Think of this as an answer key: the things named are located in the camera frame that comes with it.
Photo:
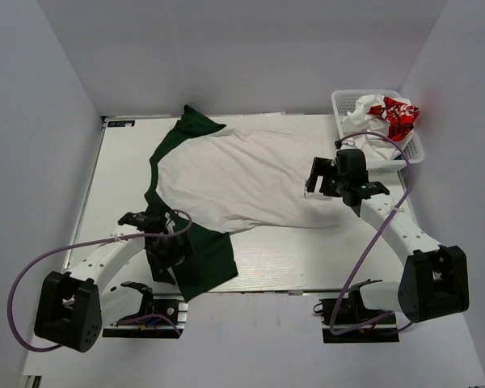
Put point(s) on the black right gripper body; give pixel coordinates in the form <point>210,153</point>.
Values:
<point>339,180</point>

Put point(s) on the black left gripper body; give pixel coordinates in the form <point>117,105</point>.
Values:
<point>166,250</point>

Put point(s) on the white red print t-shirt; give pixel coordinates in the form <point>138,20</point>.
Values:
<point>379,125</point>

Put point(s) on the white green Charlie Brown t-shirt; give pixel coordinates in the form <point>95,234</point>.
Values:
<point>231,180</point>

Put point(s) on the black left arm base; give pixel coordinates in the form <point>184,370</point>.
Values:
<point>132,310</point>

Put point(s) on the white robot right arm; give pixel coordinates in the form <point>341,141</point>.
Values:
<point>434,282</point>

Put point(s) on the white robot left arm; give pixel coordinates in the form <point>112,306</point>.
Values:
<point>76,305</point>

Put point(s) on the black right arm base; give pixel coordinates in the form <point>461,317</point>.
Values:
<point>351,313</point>

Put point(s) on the white plastic basket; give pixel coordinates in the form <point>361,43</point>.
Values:
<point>343,100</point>

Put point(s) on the blue table label sticker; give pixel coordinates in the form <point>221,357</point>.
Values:
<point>120,123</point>

